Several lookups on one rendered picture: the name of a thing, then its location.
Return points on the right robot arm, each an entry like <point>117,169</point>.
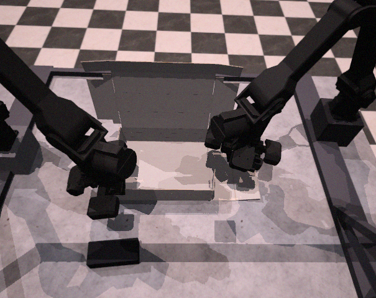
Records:
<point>273,88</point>

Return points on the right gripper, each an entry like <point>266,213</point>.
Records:
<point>272,149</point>

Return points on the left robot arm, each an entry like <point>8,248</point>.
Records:
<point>63,124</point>

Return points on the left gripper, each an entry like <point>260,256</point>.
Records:
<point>106,204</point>

